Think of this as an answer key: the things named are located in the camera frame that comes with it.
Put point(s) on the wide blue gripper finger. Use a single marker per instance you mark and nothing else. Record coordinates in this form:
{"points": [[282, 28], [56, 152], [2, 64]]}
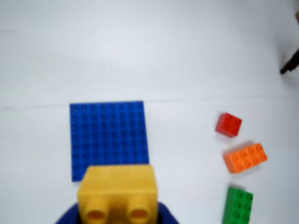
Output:
{"points": [[70, 217]]}

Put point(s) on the yellow 2x2 toy block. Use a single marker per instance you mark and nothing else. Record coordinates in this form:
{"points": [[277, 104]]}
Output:
{"points": [[116, 182]]}

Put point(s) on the green 2x4 toy block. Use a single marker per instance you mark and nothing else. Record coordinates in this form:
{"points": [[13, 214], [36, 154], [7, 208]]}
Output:
{"points": [[238, 207]]}

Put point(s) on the red 2x2 toy block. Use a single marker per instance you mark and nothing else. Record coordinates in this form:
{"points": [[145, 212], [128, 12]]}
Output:
{"points": [[229, 124]]}

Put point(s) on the orange 2x4 toy block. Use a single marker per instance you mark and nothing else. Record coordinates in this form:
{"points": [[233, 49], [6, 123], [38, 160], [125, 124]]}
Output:
{"points": [[245, 158]]}

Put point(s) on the blue 8x8 studded baseplate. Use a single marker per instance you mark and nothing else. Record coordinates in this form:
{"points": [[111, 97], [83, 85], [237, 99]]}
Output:
{"points": [[107, 135]]}

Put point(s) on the white foam board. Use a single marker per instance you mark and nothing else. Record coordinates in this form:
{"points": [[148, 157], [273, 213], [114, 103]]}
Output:
{"points": [[140, 46], [187, 186]]}

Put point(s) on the black tripod leg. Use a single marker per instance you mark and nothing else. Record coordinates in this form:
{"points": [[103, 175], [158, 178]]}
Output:
{"points": [[290, 64]]}

